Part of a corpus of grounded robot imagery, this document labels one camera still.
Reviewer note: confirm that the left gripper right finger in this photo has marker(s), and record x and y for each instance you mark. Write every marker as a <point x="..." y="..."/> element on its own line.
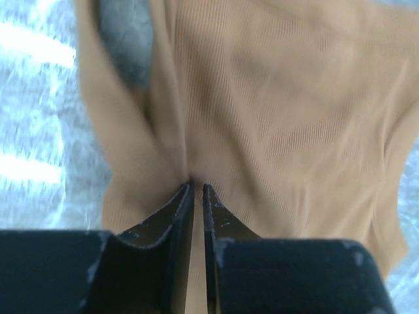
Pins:
<point x="219" y="223"/>

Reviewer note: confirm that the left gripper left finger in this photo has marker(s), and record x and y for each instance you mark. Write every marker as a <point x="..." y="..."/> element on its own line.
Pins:
<point x="145" y="268"/>

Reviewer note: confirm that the tan tank top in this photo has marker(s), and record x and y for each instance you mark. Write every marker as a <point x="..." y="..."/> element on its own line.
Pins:
<point x="300" y="114"/>

